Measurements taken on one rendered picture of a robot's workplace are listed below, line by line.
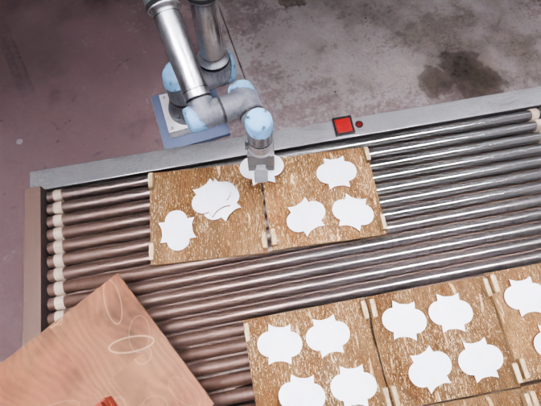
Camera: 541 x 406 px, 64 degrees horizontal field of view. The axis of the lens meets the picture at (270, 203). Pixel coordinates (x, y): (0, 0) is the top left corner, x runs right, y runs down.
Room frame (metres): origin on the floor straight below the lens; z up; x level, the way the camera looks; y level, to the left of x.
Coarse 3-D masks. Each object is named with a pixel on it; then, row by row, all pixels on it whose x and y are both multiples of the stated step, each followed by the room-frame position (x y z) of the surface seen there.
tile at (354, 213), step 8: (344, 200) 0.54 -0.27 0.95; (352, 200) 0.54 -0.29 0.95; (360, 200) 0.54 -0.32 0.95; (336, 208) 0.51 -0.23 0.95; (344, 208) 0.51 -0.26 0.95; (352, 208) 0.51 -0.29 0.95; (360, 208) 0.51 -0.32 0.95; (368, 208) 0.51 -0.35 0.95; (336, 216) 0.48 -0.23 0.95; (344, 216) 0.48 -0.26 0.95; (352, 216) 0.48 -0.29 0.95; (360, 216) 0.48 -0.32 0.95; (368, 216) 0.48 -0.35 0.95; (344, 224) 0.45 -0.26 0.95; (352, 224) 0.45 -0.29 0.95; (360, 224) 0.45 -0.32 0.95; (368, 224) 0.45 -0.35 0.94
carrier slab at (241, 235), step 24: (192, 168) 0.68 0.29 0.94; (216, 168) 0.68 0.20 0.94; (168, 192) 0.59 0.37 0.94; (192, 192) 0.59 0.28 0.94; (240, 192) 0.58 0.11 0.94; (192, 216) 0.49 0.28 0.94; (240, 216) 0.49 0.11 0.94; (264, 216) 0.49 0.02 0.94; (192, 240) 0.40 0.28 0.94; (216, 240) 0.40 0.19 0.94; (240, 240) 0.40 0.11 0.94
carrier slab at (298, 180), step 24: (288, 168) 0.67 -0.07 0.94; (312, 168) 0.67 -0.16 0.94; (360, 168) 0.67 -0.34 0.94; (264, 192) 0.58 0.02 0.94; (288, 192) 0.58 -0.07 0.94; (312, 192) 0.58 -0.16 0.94; (336, 192) 0.58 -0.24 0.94; (360, 192) 0.57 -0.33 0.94; (288, 240) 0.40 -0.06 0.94; (312, 240) 0.39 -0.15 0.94; (336, 240) 0.39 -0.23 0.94
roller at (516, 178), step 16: (496, 176) 0.64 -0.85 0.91; (512, 176) 0.63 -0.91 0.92; (528, 176) 0.63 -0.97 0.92; (416, 192) 0.58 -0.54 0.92; (432, 192) 0.58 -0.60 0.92; (448, 192) 0.58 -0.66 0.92; (464, 192) 0.58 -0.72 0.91; (144, 240) 0.41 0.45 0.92; (48, 256) 0.36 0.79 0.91; (64, 256) 0.36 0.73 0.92; (80, 256) 0.36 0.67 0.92; (96, 256) 0.36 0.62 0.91; (112, 256) 0.36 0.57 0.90
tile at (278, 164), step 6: (276, 156) 0.65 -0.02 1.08; (246, 162) 0.63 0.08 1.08; (276, 162) 0.63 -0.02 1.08; (282, 162) 0.63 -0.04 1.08; (240, 168) 0.61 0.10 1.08; (246, 168) 0.61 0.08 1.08; (276, 168) 0.61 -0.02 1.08; (282, 168) 0.61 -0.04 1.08; (246, 174) 0.59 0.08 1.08; (252, 174) 0.59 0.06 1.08; (270, 174) 0.59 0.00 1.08; (276, 174) 0.59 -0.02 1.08; (252, 180) 0.56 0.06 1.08; (270, 180) 0.56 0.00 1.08
